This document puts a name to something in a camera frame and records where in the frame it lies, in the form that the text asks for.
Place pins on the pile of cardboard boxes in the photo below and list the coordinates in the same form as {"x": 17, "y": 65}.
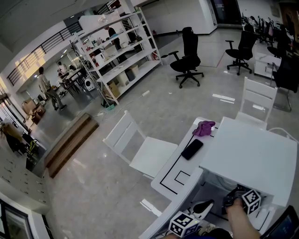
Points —
{"x": 32, "y": 109}

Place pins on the white metal shelving rack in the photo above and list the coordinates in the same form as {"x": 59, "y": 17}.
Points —
{"x": 130, "y": 63}

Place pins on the white locker cabinet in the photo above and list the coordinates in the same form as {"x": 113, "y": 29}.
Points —
{"x": 21, "y": 179}

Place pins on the person's right forearm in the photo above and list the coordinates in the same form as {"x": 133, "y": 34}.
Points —
{"x": 240, "y": 220}

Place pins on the wooden steps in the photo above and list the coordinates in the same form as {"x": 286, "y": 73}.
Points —
{"x": 70, "y": 144}

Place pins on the purple cloth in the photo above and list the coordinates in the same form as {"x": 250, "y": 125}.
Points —
{"x": 203, "y": 128}

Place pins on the black office chair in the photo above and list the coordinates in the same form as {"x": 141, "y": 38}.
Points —
{"x": 246, "y": 46}
{"x": 189, "y": 52}

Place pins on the white microwave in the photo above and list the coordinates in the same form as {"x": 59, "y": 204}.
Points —
{"x": 247, "y": 151}

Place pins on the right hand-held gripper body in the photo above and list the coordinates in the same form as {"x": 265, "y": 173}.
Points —
{"x": 251, "y": 200}

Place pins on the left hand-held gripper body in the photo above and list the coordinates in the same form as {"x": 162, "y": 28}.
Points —
{"x": 183, "y": 224}

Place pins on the black smartphone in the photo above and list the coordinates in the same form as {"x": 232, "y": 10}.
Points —
{"x": 192, "y": 149}

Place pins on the row of black office chairs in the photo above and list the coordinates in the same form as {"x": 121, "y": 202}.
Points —
{"x": 266, "y": 28}

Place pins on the white drawer cabinet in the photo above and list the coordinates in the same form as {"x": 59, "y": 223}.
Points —
{"x": 264, "y": 64}

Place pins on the white wooden chair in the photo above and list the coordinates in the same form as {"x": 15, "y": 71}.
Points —
{"x": 257, "y": 98}
{"x": 154, "y": 154}

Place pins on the black laptop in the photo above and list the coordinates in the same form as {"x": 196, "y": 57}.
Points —
{"x": 283, "y": 225}

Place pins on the person's dark clothing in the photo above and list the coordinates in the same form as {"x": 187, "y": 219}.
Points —
{"x": 219, "y": 234}

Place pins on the white round pet carrier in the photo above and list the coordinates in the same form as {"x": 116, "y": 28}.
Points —
{"x": 89, "y": 84}

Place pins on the black cantilever chair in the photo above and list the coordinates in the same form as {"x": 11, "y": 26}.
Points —
{"x": 286, "y": 74}

